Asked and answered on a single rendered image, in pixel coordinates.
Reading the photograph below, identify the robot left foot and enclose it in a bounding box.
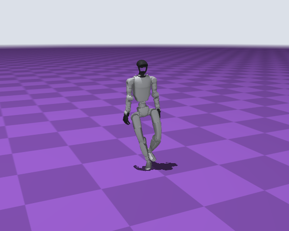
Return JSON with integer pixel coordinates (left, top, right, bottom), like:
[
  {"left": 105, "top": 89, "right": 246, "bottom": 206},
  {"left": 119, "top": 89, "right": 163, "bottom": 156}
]
[{"left": 148, "top": 152, "right": 156, "bottom": 162}]

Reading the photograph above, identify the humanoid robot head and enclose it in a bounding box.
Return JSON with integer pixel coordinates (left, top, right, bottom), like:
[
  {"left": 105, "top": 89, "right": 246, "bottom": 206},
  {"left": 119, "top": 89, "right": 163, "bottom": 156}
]
[{"left": 136, "top": 60, "right": 148, "bottom": 77}]

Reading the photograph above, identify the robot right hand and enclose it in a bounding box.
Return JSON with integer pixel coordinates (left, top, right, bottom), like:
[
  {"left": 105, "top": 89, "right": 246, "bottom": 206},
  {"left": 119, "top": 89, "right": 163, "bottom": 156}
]
[{"left": 123, "top": 113, "right": 130, "bottom": 125}]

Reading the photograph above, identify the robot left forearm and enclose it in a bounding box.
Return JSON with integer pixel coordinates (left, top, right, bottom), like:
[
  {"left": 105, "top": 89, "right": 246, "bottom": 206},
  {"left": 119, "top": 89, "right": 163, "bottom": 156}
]
[{"left": 153, "top": 97, "right": 160, "bottom": 110}]

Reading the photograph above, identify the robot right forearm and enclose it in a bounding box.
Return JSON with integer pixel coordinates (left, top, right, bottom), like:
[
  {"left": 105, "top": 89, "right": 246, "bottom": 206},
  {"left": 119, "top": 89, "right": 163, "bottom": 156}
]
[{"left": 124, "top": 96, "right": 131, "bottom": 115}]

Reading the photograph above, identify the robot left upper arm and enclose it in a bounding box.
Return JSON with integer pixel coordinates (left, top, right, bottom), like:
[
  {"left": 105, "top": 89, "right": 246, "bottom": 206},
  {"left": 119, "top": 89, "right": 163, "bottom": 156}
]
[{"left": 150, "top": 76, "right": 159, "bottom": 98}]

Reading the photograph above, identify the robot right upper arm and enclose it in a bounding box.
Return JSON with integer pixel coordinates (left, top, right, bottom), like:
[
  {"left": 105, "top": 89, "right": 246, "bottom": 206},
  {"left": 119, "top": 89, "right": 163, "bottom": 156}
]
[{"left": 126, "top": 78, "right": 134, "bottom": 101}]

